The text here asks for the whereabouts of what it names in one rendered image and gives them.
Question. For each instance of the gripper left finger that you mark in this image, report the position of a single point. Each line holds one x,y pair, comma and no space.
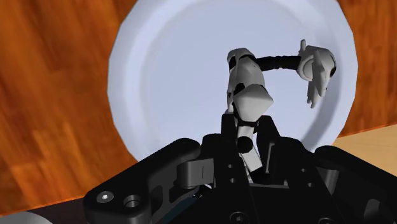
155,186

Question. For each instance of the white and black robot figure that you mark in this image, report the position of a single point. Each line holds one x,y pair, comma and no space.
248,90

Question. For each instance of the white round object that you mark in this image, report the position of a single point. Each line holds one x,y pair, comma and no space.
21,218

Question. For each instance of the white round plate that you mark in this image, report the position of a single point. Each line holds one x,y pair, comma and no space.
180,77

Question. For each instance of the brown wooden table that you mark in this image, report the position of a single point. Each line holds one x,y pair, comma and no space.
52,93

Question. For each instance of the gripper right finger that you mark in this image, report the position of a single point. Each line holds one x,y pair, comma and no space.
347,183

